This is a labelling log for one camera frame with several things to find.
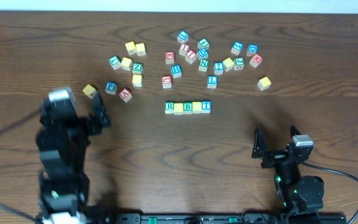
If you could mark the blue l block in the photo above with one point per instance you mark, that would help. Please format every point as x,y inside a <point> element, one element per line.
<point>212,82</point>
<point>183,37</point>

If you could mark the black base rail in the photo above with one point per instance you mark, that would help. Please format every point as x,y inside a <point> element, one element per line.
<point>245,218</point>

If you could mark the green J block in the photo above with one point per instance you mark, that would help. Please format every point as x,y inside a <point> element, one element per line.
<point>239,63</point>

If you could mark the yellow block top left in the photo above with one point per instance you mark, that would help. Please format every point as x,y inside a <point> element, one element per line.
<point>131,48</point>

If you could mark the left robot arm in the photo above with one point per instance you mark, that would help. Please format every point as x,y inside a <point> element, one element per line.
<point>62,143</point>

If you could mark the blue d block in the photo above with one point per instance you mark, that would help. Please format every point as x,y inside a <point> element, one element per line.
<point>202,54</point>
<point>251,50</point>

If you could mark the green R block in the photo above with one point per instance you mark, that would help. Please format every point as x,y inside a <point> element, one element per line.
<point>169,107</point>

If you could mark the blue T block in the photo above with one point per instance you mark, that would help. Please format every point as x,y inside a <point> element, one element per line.
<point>206,106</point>

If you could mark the red i block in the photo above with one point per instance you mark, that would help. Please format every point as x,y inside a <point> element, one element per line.
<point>190,56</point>
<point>183,49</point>

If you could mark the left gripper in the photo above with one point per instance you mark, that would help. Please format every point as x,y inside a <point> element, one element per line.
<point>89,125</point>

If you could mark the blue D block right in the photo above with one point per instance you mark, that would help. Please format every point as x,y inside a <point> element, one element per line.
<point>251,50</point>

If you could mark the yellow block far right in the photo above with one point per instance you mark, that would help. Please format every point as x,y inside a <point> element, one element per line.
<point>264,83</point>

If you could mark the blue 2 block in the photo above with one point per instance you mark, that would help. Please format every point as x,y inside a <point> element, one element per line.
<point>218,68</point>

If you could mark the blue P block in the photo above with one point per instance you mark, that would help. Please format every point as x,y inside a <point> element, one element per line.
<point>111,88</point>

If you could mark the yellow block below Z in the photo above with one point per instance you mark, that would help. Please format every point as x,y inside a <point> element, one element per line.
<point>137,80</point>

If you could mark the red U block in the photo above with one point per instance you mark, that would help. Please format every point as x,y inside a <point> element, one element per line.
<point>167,81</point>

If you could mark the yellow block centre right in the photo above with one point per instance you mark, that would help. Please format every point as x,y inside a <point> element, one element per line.
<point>228,64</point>

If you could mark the green Z block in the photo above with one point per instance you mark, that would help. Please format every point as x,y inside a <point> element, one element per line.
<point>137,68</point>

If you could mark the red M block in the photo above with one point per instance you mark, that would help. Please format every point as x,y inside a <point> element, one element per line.
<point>256,60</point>

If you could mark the red I block lower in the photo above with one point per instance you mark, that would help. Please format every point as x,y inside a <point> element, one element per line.
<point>190,56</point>

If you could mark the yellow block beside L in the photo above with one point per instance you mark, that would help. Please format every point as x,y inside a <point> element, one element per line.
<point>126,63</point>

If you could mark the red E block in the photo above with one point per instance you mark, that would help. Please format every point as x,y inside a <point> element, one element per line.
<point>169,57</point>

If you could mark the yellow block far left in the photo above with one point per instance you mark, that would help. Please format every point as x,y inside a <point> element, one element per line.
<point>90,91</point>

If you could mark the green 4 block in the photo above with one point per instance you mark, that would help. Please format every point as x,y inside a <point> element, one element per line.
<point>203,44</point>

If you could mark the blue H block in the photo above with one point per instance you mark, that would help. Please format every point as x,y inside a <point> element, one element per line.
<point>176,71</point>

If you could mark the blue D block centre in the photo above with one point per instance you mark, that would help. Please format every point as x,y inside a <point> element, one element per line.
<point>202,54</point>

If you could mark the blue L block top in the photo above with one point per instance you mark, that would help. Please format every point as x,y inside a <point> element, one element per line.
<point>183,37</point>

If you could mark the blue L block lower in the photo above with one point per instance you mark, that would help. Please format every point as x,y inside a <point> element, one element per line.
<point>212,82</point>

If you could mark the green L block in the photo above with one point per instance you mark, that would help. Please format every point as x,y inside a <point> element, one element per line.
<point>115,62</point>

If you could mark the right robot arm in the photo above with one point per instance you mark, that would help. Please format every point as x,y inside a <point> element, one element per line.
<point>301,195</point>

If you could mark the green N block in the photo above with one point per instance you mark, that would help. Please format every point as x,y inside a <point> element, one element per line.
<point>203,65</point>

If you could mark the red I block upper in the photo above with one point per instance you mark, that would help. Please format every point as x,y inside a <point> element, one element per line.
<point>183,49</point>

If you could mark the green B block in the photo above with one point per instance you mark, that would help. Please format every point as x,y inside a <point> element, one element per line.
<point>187,108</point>

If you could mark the yellow O block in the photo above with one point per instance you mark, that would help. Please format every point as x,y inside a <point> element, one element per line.
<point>178,109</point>
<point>196,107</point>

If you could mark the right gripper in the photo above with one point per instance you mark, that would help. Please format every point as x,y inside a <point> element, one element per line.
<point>276,156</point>

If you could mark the blue 5 block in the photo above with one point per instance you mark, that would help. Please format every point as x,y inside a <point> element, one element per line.
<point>237,48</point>

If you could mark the red A block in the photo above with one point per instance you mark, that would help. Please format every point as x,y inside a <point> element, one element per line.
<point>125,94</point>

